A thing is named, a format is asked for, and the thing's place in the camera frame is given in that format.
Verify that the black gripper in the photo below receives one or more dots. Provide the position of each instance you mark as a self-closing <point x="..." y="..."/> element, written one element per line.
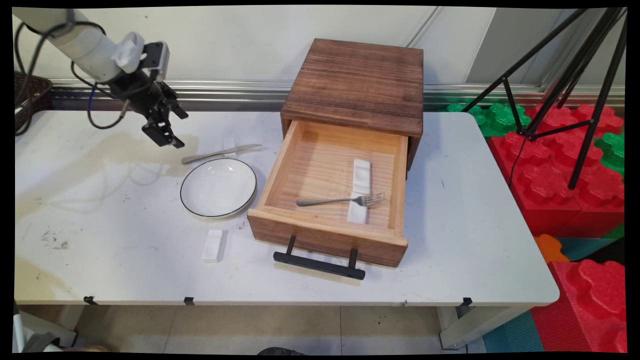
<point x="140" y="95"/>

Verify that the silver table knife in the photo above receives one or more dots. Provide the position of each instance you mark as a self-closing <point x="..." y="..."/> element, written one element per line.
<point x="220" y="152"/>

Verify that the white ceramic cutlery rest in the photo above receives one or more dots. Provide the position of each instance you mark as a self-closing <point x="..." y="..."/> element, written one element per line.
<point x="229" y="142"/>
<point x="361" y="175"/>
<point x="213" y="245"/>
<point x="357" y="214"/>

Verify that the white plate with black rim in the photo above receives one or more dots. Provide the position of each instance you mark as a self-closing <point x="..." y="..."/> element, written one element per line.
<point x="218" y="187"/>

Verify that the brown wicker basket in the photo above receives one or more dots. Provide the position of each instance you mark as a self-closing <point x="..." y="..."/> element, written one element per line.
<point x="32" y="90"/>

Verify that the light wooden drawer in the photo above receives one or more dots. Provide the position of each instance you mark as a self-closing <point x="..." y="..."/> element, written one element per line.
<point x="320" y="165"/>

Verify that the silver fork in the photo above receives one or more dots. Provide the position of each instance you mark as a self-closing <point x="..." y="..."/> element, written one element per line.
<point x="340" y="201"/>

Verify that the dark brown wooden cabinet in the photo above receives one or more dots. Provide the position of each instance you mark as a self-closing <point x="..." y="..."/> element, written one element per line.
<point x="360" y="75"/>

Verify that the white metal stand base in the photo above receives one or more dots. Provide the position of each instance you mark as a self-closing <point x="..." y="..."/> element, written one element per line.
<point x="45" y="332"/>

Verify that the green foam building block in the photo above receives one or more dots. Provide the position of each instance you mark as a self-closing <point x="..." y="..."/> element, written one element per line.
<point x="614" y="150"/>
<point x="500" y="117"/>

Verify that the white table leg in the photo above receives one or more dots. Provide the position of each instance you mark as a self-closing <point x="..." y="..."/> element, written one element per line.
<point x="465" y="325"/>

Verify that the red foam building block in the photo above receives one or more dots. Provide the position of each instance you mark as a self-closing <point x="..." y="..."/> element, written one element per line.
<point x="550" y="170"/>
<point x="590" y="305"/>
<point x="560" y="117"/>

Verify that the orange foam piece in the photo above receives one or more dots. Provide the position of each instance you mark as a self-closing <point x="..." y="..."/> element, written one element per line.
<point x="550" y="248"/>

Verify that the teal foam mat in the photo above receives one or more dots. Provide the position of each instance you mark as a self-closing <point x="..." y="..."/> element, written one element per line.
<point x="512" y="332"/>

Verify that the black tripod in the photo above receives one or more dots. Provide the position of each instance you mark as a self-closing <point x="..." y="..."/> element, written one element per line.
<point x="600" y="100"/>

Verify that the aluminium wall rail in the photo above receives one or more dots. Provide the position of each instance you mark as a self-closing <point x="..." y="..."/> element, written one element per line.
<point x="225" y="92"/>

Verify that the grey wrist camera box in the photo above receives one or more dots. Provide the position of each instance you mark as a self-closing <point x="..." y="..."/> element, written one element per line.
<point x="157" y="57"/>

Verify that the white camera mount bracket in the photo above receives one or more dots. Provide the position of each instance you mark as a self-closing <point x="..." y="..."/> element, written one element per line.
<point x="127" y="52"/>

